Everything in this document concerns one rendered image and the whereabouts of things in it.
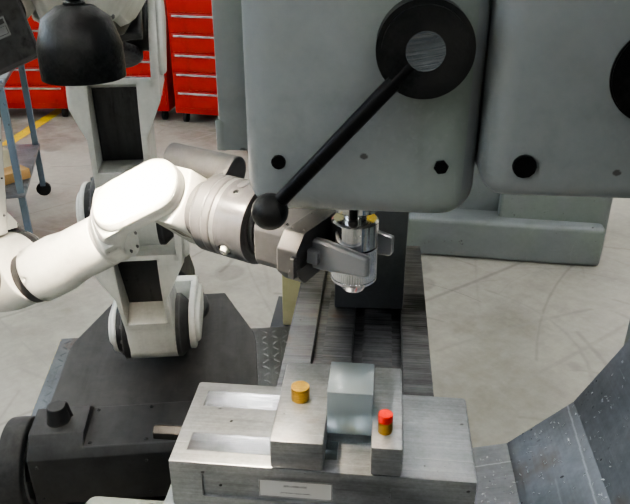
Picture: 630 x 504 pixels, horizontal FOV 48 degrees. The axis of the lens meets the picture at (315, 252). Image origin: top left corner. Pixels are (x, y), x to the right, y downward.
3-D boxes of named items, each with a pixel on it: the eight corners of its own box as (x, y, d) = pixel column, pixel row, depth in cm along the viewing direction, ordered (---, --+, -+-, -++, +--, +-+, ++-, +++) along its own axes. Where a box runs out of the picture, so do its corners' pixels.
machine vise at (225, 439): (172, 505, 84) (163, 433, 79) (203, 421, 97) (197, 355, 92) (471, 529, 80) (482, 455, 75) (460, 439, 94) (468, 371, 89)
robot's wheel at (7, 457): (32, 467, 159) (15, 397, 150) (55, 466, 160) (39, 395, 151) (6, 539, 142) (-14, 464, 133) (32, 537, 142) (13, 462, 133)
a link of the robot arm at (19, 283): (102, 274, 80) (-29, 340, 84) (139, 256, 90) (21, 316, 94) (56, 190, 79) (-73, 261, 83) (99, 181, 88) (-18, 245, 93)
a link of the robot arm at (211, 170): (198, 241, 73) (117, 218, 78) (246, 269, 82) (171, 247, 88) (237, 143, 75) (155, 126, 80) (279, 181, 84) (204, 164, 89)
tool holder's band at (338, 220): (345, 240, 67) (345, 231, 67) (323, 222, 71) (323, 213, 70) (387, 231, 69) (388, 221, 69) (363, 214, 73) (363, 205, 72)
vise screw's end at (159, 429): (153, 441, 88) (152, 429, 87) (157, 432, 90) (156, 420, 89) (184, 443, 88) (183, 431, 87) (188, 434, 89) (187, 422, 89)
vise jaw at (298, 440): (270, 468, 79) (269, 440, 78) (287, 386, 93) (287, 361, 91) (323, 471, 79) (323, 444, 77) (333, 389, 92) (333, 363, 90)
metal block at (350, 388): (326, 433, 82) (327, 391, 79) (330, 400, 87) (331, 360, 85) (371, 436, 82) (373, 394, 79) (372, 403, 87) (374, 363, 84)
